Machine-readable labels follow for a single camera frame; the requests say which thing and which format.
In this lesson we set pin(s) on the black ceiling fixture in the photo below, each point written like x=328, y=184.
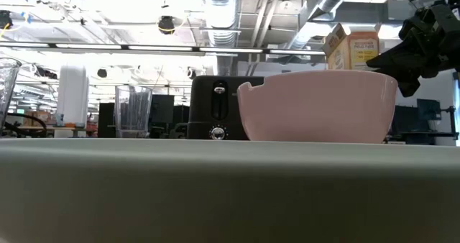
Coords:
x=166, y=24

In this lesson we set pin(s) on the pink bowl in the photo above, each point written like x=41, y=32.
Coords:
x=316, y=106

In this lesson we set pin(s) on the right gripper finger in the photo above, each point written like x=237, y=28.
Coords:
x=402, y=65

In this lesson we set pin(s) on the black monitor on desk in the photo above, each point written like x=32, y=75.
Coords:
x=428, y=109

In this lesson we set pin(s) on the light blue plate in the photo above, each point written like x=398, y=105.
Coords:
x=230, y=192

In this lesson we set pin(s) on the clear plastic container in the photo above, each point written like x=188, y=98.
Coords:
x=7, y=88

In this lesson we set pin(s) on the clear drinking glass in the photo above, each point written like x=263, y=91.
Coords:
x=133, y=110

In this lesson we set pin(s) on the white cylinder container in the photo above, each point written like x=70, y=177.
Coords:
x=73, y=95

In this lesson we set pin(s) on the cardboard cereal box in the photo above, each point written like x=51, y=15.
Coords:
x=359, y=50

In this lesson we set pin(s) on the silver air duct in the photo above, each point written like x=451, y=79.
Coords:
x=221, y=13

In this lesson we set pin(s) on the black four-slot toaster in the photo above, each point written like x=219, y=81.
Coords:
x=205, y=106

